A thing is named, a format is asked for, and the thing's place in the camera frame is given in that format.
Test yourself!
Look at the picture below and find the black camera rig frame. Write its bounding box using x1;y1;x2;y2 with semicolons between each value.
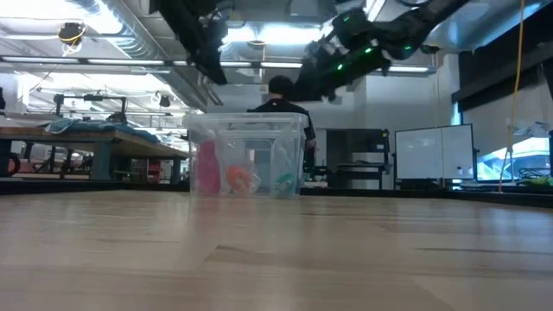
54;93;129;122

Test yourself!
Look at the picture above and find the orange bandage roll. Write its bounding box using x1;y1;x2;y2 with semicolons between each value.
226;165;254;194

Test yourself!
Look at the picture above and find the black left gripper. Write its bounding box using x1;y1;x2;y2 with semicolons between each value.
166;0;230;86

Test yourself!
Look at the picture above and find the wooden top workbench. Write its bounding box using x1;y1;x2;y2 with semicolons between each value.
0;126;191;185

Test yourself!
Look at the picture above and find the clear plastic storage box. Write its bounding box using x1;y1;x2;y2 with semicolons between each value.
182;111;310;199

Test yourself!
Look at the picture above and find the blue cloth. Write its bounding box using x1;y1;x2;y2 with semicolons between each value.
45;118;163;143

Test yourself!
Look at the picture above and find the person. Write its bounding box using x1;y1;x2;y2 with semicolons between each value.
245;74;320;176

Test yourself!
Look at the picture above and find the small clear plastic pouch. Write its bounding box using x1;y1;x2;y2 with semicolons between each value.
218;144;263;196

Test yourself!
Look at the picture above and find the yellow cable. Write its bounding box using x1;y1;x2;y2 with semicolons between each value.
499;0;526;194

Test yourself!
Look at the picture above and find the green elastic bandage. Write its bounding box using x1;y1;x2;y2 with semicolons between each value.
274;172;299;195

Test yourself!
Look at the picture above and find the black shelving cart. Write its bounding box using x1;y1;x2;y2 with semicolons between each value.
326;128;392;189

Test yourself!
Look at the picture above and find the black ceiling cable reel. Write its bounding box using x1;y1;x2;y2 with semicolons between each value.
57;22;87;57

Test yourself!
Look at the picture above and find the long ceiling light strip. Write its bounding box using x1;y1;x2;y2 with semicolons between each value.
0;55;433;77

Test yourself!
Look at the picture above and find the whiteboard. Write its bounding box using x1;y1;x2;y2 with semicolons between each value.
394;124;476;181

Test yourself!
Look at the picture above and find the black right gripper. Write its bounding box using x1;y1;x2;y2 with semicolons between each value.
292;41;385;104

